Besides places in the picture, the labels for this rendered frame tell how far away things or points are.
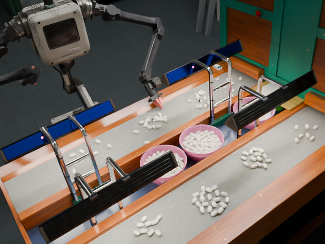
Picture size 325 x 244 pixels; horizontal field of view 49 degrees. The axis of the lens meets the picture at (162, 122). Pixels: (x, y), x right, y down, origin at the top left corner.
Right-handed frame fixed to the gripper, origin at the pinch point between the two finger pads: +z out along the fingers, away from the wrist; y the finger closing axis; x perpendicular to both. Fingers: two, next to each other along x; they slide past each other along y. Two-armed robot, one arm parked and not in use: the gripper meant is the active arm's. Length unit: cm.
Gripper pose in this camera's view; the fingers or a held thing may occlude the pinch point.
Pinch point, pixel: (161, 107)
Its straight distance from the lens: 243.6
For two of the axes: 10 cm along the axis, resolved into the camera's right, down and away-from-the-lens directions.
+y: 8.1, -4.3, 4.0
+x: -2.8, 3.2, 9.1
